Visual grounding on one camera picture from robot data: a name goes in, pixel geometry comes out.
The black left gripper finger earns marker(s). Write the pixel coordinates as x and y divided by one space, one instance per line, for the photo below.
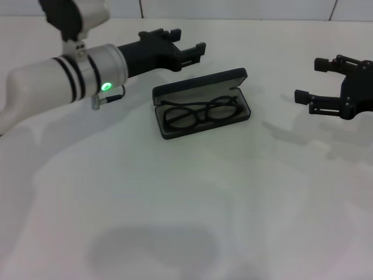
174 35
192 56

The black glasses case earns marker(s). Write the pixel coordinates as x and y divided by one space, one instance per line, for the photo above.
204 84

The black thin-framed glasses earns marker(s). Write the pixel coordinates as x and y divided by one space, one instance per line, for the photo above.
204 113

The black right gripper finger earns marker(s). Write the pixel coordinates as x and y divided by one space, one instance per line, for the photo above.
323 105
322 64

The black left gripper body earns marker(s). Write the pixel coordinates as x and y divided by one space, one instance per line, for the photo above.
148 54

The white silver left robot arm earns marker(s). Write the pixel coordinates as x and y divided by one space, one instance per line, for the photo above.
38 84

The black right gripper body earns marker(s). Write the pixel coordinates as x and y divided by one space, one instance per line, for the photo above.
361 90

